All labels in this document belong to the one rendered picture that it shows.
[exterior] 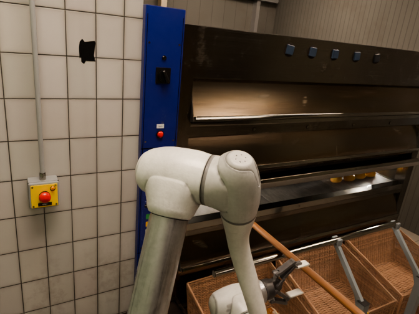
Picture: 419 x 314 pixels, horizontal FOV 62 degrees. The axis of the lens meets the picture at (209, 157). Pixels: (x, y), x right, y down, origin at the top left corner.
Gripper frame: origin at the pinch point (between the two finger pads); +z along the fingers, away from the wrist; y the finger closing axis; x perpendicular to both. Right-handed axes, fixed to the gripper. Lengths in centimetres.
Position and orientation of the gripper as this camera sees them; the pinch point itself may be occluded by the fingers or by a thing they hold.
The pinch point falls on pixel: (302, 277)
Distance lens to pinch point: 151.5
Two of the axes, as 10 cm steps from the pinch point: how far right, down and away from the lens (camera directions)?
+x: 4.8, 3.3, -8.1
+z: 8.7, -0.8, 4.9
